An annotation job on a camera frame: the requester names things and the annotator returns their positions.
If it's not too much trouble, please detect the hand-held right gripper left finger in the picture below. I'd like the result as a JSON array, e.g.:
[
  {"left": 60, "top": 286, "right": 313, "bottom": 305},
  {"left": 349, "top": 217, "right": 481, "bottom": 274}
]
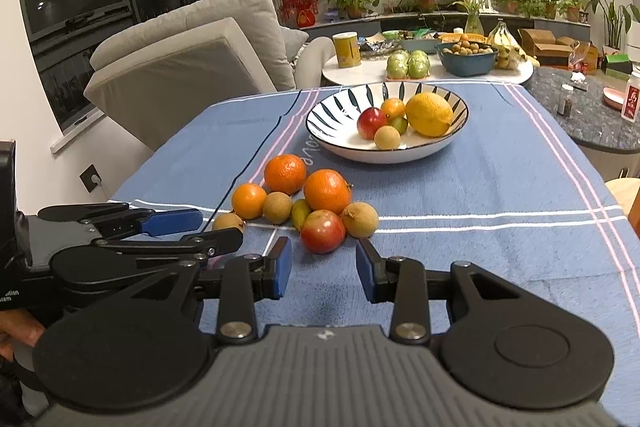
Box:
[{"left": 117, "top": 237, "right": 293, "bottom": 348}]

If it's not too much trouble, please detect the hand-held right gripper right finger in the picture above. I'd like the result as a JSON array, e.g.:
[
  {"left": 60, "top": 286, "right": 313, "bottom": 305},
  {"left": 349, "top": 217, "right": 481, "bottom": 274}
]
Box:
[{"left": 356, "top": 238, "right": 536, "bottom": 348}]

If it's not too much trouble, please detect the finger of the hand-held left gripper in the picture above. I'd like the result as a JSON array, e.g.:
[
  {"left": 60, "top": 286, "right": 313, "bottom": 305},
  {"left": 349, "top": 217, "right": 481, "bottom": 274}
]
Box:
[
  {"left": 39, "top": 203, "right": 204, "bottom": 238},
  {"left": 95, "top": 228, "right": 244, "bottom": 259}
]

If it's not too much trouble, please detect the brown longan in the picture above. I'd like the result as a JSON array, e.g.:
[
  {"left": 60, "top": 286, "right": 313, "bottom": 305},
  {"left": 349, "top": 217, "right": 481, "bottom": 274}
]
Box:
[
  {"left": 262, "top": 192, "right": 293, "bottom": 224},
  {"left": 374, "top": 126, "right": 402, "bottom": 151},
  {"left": 341, "top": 202, "right": 379, "bottom": 238},
  {"left": 212, "top": 213, "right": 246, "bottom": 235}
]

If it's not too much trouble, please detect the small orange mandarin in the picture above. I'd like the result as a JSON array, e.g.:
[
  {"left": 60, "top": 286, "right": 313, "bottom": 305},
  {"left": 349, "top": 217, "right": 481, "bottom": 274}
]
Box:
[
  {"left": 231, "top": 183, "right": 268, "bottom": 220},
  {"left": 381, "top": 98, "right": 407, "bottom": 120}
]

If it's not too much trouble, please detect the red apple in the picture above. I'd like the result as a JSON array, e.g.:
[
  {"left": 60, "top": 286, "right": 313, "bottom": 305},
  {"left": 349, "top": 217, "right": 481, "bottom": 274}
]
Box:
[
  {"left": 300, "top": 209, "right": 347, "bottom": 255},
  {"left": 357, "top": 107, "right": 389, "bottom": 140}
]

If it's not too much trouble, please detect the green oblong fruit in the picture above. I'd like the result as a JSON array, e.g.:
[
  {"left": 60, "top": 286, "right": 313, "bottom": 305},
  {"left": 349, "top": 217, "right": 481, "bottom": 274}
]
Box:
[{"left": 291, "top": 199, "right": 312, "bottom": 232}]

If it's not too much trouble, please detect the large orange mandarin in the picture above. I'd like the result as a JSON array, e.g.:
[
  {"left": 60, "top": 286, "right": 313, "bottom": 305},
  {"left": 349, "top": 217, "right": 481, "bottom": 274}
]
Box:
[
  {"left": 303, "top": 169, "right": 352, "bottom": 215},
  {"left": 263, "top": 154, "right": 308, "bottom": 195}
]

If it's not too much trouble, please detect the white bowl with dark stripes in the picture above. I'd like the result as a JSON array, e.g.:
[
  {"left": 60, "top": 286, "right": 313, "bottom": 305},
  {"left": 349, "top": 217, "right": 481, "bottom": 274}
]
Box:
[{"left": 305, "top": 81, "right": 470, "bottom": 164}]

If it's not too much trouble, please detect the yellow lemon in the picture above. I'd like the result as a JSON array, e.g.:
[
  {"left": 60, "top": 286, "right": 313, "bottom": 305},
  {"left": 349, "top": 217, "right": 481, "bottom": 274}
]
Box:
[{"left": 405, "top": 92, "right": 454, "bottom": 138}]

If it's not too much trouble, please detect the person's left hand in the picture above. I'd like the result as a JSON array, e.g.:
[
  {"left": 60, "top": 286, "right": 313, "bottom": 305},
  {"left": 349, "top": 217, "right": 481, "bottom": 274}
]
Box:
[{"left": 0, "top": 309, "right": 46, "bottom": 360}]

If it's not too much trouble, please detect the blue striped tablecloth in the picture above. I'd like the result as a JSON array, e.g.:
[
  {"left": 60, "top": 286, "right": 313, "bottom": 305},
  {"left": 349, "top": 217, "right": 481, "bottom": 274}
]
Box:
[{"left": 107, "top": 79, "right": 640, "bottom": 427}]

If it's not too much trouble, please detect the beige sofa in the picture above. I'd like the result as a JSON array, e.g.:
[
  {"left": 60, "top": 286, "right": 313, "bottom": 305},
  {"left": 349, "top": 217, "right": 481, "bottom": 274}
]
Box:
[{"left": 84, "top": 0, "right": 335, "bottom": 152}]

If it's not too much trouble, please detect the round white coffee table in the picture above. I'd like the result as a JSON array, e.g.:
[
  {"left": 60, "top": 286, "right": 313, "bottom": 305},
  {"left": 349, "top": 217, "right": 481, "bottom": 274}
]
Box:
[{"left": 322, "top": 57, "right": 533, "bottom": 88}]

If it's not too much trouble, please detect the grey cushion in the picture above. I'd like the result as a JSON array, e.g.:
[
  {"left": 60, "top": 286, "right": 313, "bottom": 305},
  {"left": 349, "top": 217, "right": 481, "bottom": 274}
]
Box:
[{"left": 282, "top": 27, "right": 310, "bottom": 68}]

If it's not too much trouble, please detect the yellow canister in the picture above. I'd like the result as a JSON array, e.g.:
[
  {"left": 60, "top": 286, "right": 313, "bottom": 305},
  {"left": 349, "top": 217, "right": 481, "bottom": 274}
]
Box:
[{"left": 333, "top": 32, "right": 362, "bottom": 68}]

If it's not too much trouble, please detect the tray of snack packets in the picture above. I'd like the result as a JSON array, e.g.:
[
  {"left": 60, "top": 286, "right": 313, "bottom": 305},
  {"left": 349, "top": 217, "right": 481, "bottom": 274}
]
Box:
[{"left": 360, "top": 32, "right": 388, "bottom": 58}]

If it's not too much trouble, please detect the teal bowl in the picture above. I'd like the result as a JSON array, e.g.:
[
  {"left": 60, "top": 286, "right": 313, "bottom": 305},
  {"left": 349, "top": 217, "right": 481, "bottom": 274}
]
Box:
[{"left": 436, "top": 44, "right": 499, "bottom": 76}]

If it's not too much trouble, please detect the light blue basket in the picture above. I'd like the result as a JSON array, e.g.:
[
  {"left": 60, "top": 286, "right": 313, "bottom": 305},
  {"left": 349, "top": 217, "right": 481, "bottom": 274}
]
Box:
[{"left": 397, "top": 29, "right": 441, "bottom": 54}]

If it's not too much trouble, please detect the pile of longans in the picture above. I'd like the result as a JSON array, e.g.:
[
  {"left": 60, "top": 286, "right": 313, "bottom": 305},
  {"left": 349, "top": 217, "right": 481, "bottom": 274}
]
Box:
[{"left": 442, "top": 41, "right": 495, "bottom": 56}]

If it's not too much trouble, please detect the yellow basket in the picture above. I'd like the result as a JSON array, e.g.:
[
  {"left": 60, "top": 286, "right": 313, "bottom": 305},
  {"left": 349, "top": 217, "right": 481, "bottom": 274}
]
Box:
[{"left": 440, "top": 33, "right": 493, "bottom": 46}]

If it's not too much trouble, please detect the long television console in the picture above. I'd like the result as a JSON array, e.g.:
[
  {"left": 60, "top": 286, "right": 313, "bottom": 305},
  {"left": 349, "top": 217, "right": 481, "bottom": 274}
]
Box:
[{"left": 300, "top": 9, "right": 591, "bottom": 40}]

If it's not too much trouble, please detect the bunch of bananas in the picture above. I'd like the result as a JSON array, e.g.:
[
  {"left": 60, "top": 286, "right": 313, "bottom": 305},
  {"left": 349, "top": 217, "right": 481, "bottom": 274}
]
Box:
[{"left": 487, "top": 21, "right": 528, "bottom": 70}]

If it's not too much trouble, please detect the round wooden side table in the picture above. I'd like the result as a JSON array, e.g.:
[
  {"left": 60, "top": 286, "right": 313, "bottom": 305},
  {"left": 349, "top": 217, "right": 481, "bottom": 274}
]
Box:
[{"left": 604, "top": 178, "right": 640, "bottom": 233}]

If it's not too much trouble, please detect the dark marble table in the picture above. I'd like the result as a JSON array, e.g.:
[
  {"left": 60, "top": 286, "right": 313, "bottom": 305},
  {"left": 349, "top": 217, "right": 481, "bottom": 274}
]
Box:
[{"left": 525, "top": 67, "right": 640, "bottom": 158}]

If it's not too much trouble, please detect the spider plant in glass vase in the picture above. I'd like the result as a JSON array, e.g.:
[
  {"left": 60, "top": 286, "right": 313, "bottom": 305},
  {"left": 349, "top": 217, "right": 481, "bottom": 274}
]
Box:
[{"left": 450, "top": 0, "right": 493, "bottom": 35}]

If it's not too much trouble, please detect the white bottle with red label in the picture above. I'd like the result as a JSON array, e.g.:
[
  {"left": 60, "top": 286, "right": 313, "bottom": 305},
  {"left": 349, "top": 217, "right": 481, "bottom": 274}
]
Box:
[{"left": 621, "top": 69, "right": 640, "bottom": 122}]

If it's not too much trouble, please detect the green box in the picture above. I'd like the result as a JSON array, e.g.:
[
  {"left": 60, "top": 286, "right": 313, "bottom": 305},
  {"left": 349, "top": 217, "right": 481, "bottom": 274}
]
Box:
[{"left": 602, "top": 52, "right": 633, "bottom": 75}]

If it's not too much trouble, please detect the white air purifier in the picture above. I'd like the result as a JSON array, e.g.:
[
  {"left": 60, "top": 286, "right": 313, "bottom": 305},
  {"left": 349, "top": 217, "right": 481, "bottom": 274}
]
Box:
[{"left": 621, "top": 21, "right": 640, "bottom": 55}]

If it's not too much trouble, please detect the tall leafy plant white pot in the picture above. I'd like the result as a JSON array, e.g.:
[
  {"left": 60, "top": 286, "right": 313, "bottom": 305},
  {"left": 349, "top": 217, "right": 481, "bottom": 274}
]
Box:
[{"left": 585, "top": 0, "right": 640, "bottom": 52}]

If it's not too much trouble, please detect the wall socket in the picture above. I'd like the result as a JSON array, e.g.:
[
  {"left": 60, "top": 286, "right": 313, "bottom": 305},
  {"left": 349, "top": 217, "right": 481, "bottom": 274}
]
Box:
[{"left": 80, "top": 164, "right": 104, "bottom": 194}]

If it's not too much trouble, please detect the thin black cable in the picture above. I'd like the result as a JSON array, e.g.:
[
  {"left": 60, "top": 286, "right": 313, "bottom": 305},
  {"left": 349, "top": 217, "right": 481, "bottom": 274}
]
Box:
[{"left": 214, "top": 89, "right": 302, "bottom": 214}]

